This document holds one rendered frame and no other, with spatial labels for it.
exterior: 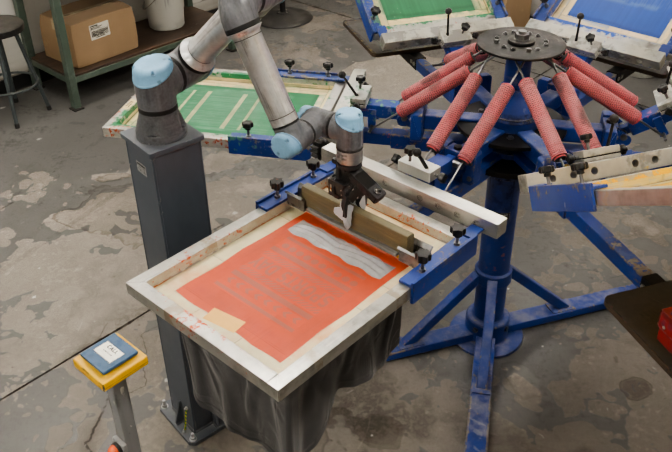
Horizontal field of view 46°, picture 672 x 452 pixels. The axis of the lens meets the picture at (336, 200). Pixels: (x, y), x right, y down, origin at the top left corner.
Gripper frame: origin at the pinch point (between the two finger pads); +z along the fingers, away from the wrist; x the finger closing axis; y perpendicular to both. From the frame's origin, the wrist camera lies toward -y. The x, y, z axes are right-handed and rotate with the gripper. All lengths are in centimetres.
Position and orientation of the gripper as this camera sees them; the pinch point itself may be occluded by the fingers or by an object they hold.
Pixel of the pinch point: (355, 222)
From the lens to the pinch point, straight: 230.6
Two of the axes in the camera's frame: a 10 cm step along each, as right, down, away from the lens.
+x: -6.7, 4.1, -6.2
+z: 0.1, 8.4, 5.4
